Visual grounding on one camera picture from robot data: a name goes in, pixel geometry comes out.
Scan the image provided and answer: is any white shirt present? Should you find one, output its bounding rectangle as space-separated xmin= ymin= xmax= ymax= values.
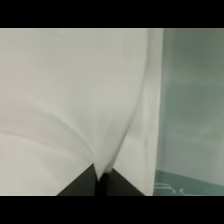
xmin=0 ymin=28 xmax=165 ymax=197

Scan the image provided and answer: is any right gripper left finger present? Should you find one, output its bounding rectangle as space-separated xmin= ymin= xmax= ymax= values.
xmin=55 ymin=164 xmax=98 ymax=197

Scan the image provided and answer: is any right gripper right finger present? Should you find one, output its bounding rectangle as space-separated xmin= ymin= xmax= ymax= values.
xmin=99 ymin=167 xmax=147 ymax=197

